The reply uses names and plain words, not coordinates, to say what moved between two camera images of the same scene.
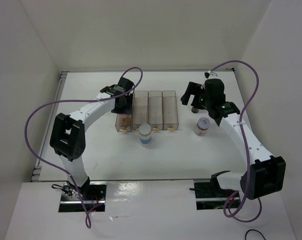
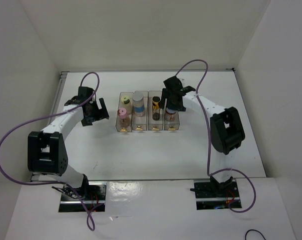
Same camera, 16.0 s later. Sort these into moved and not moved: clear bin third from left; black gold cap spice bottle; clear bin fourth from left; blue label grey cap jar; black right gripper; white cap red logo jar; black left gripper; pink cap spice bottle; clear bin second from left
Moved: white cap red logo jar; blue label grey cap jar; black right gripper; black gold cap spice bottle; black left gripper
Not moved: clear bin fourth from left; pink cap spice bottle; clear bin second from left; clear bin third from left
